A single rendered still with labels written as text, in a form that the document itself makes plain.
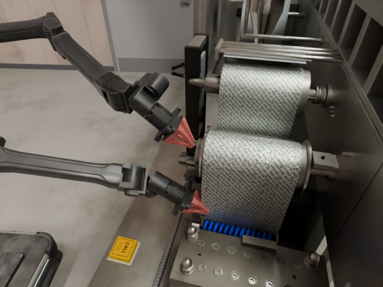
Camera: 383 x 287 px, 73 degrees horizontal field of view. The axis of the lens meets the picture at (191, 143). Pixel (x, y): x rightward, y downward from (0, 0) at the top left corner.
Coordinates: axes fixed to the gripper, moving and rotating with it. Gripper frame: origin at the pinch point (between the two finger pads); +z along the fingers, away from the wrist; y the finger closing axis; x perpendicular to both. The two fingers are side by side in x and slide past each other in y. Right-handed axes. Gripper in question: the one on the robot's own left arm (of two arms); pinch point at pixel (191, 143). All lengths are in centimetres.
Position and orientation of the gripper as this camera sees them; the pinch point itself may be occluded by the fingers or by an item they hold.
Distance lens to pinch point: 72.3
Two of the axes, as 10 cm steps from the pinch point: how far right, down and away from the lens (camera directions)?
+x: 6.2, -5.0, -6.0
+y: -2.4, 6.1, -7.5
